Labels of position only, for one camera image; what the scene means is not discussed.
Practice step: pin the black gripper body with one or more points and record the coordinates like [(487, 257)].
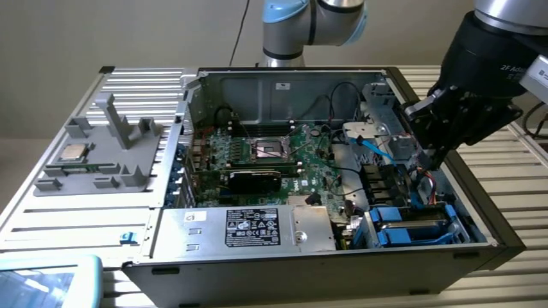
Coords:
[(485, 57)]

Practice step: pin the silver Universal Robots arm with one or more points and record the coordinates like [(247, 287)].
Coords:
[(291, 32)]

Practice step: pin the silver disk bay cage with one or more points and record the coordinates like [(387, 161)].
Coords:
[(381, 112)]

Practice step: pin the disk with blue carrier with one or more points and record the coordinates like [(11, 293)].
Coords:
[(411, 227)]

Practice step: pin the black case fan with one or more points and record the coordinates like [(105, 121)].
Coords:
[(383, 186)]

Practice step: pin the green motherboard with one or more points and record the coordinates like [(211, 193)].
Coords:
[(317, 160)]

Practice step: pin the small silver heatsink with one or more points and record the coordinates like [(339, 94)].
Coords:
[(303, 199)]

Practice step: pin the CPU socket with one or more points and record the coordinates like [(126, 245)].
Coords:
[(271, 148)]

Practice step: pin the installed black RAM sticks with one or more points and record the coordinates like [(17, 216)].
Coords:
[(266, 127)]

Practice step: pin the black graphics card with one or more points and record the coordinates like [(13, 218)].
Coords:
[(255, 182)]

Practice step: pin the silver power supply unit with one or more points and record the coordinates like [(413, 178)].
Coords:
[(241, 231)]

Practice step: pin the open black PC case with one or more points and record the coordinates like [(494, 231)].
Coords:
[(299, 272)]

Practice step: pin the grey parts rack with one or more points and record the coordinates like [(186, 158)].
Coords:
[(107, 167)]

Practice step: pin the blue panel latch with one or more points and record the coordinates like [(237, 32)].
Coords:
[(127, 239)]

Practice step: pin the green RAM stick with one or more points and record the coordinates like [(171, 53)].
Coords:
[(82, 167)]

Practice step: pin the silver CPU chip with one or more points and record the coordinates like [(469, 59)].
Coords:
[(74, 152)]

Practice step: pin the silver case side panel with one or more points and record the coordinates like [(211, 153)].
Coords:
[(86, 221)]

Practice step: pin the teal-framed tablet screen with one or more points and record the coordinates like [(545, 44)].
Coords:
[(47, 282)]

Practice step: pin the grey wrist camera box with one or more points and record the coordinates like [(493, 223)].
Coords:
[(535, 77)]

